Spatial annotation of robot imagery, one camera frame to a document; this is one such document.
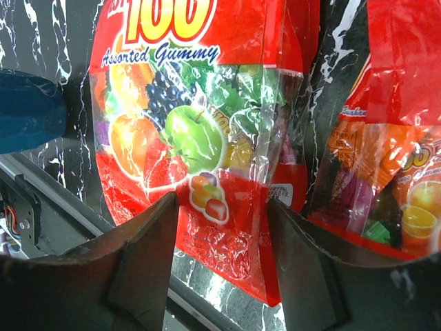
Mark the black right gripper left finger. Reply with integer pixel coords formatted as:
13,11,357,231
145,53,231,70
1,192,179,330

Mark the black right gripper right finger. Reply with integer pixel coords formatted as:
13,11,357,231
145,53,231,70
268,199,440,330

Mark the red candy bag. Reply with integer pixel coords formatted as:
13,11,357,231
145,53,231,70
90,1,320,306
308,1,440,260

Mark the blue paper cup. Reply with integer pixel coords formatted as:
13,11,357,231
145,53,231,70
1,69,68,154

